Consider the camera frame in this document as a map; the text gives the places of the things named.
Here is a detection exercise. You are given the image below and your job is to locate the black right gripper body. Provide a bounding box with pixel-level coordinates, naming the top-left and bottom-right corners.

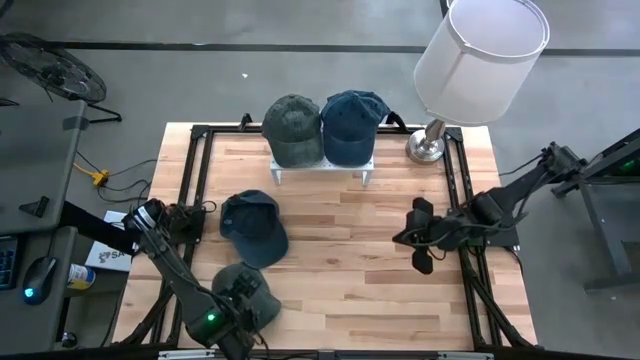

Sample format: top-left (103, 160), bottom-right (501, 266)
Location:
top-left (417, 209), bottom-right (457, 250)

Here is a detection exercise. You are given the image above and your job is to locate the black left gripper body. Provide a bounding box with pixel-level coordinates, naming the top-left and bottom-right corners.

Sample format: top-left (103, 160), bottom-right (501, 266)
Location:
top-left (230, 287), bottom-right (265, 334)

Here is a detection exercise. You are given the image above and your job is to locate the green baseball cap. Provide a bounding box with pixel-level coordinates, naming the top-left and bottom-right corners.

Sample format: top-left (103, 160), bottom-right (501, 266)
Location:
top-left (260, 93), bottom-right (325, 170)
top-left (211, 262), bottom-right (283, 334)

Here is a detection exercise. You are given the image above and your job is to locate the blue denim baseball cap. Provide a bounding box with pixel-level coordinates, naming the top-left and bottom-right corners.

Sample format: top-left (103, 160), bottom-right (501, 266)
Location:
top-left (218, 189), bottom-right (290, 270)
top-left (320, 89), bottom-right (392, 169)

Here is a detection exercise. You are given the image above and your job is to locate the silver lamp base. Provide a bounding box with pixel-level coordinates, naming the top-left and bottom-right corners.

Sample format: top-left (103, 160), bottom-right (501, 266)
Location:
top-left (405, 118), bottom-right (447, 166)

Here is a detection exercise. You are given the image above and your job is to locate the white perforated metal shelf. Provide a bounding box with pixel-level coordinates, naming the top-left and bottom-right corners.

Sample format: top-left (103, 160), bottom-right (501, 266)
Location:
top-left (270, 154), bottom-right (376, 187)

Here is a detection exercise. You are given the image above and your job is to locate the white printed cardboard box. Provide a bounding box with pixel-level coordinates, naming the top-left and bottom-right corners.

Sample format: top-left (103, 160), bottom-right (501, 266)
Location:
top-left (84, 209), bottom-right (139, 274)

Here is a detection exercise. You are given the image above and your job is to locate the black bar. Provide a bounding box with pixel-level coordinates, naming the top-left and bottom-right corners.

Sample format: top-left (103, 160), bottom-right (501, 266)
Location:
top-left (59, 199), bottom-right (141, 256)

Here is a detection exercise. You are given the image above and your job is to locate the white lamp shade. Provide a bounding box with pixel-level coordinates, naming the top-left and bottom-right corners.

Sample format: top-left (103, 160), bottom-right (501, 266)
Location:
top-left (412, 0), bottom-right (551, 127)

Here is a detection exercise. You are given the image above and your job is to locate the white blue can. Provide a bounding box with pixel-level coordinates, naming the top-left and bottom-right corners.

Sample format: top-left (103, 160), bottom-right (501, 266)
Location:
top-left (67, 263), bottom-right (96, 291)

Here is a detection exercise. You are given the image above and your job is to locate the yellow power plug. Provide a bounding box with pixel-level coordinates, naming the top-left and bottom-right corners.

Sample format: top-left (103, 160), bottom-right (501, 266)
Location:
top-left (73, 162), bottom-right (111, 188)

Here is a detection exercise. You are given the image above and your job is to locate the black metal stand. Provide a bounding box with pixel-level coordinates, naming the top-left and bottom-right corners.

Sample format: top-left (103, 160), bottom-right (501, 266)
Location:
top-left (552, 127), bottom-right (640, 292)

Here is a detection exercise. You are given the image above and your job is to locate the black computer mouse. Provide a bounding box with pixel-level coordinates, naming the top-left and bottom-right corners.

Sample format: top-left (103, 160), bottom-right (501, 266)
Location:
top-left (22, 255), bottom-right (59, 306)

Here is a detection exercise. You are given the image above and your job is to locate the black wedge stand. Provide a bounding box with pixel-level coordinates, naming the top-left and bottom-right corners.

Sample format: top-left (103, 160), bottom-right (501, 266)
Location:
top-left (19, 195), bottom-right (51, 219)

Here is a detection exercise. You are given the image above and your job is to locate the grey desk top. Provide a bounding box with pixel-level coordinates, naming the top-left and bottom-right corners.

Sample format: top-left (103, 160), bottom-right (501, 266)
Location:
top-left (0, 227), bottom-right (79, 354)
top-left (0, 99), bottom-right (89, 236)

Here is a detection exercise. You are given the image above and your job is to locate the black keyboard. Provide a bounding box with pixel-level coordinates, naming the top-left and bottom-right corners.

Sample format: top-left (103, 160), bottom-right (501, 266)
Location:
top-left (0, 237), bottom-right (19, 291)

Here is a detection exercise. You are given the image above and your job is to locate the black floor fan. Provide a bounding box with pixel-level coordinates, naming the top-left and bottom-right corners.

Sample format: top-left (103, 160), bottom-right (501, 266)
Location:
top-left (0, 32), bottom-right (124, 124)

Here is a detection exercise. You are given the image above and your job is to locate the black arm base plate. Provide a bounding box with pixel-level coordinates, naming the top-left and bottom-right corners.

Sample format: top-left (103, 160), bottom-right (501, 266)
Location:
top-left (133, 204), bottom-right (206, 246)
top-left (447, 207), bottom-right (521, 249)

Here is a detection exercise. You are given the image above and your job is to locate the silver metal bracket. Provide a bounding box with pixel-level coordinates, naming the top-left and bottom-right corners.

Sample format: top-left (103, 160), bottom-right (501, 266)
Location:
top-left (437, 351), bottom-right (496, 360)
top-left (157, 349), bottom-right (217, 360)

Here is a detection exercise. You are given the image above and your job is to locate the black aluminium table frame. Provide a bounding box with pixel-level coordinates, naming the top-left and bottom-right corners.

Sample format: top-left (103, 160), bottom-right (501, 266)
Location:
top-left (114, 122), bottom-right (539, 351)

